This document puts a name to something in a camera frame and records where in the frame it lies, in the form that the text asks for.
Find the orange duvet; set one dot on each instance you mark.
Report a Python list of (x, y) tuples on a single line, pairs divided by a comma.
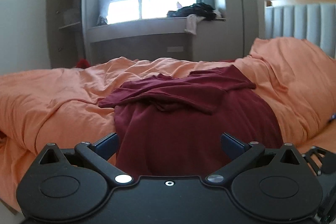
[(294, 77)]

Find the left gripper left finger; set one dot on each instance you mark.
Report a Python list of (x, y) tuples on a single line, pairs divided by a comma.
[(70, 185)]

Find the grey padded headboard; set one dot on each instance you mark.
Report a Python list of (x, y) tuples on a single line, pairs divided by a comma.
[(313, 20)]

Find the orange bed sheet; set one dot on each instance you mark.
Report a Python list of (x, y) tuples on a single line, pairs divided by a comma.
[(323, 142)]

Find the white cloth hanging off ledge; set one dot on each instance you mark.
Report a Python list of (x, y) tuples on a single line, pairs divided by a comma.
[(192, 21)]

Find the pile of dark clothes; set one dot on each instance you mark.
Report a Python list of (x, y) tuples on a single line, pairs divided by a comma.
[(198, 9)]

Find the dark red knit garment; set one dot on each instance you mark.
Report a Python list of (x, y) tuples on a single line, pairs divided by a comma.
[(173, 127)]

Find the tall grey closet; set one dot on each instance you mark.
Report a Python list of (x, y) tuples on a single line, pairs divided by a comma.
[(236, 3)]

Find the grey window seat cabinet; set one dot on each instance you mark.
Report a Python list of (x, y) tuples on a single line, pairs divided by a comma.
[(150, 39)]

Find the red object on floor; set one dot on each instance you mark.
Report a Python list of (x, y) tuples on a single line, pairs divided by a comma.
[(83, 64)]

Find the open grey wardrobe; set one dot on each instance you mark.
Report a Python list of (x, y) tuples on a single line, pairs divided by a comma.
[(64, 32)]

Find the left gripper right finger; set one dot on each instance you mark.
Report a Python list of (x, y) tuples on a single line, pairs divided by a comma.
[(268, 184)]

